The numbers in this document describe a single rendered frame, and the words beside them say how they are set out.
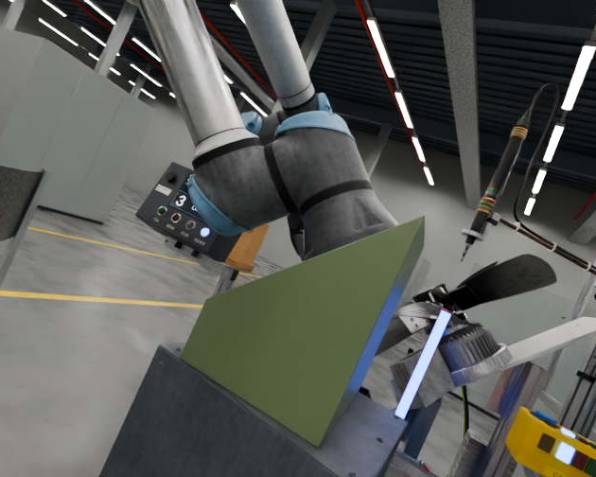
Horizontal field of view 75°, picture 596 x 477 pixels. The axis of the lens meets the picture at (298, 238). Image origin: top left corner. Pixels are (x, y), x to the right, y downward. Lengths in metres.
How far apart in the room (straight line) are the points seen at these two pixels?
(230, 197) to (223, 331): 0.20
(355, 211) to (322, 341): 0.18
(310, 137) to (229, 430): 0.39
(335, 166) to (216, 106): 0.20
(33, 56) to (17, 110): 0.75
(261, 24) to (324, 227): 0.40
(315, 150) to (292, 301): 0.23
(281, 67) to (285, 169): 0.27
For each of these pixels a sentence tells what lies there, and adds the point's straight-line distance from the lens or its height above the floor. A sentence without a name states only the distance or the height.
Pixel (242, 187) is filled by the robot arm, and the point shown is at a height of 1.23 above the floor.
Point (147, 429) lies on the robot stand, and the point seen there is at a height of 0.90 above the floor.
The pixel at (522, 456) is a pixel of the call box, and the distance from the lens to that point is 0.96.
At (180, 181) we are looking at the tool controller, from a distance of 1.14.
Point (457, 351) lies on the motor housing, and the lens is 1.32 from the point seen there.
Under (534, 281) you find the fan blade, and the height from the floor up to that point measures 1.38.
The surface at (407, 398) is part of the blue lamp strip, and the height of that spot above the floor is 0.97.
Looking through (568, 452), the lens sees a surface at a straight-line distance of 0.97.
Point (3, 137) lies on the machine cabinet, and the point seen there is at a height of 0.81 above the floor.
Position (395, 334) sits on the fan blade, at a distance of 1.33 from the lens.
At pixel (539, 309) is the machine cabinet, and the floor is 1.75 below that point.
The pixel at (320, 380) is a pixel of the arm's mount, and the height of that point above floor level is 1.07.
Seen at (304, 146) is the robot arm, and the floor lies 1.32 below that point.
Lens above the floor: 1.20
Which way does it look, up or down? level
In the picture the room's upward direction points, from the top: 24 degrees clockwise
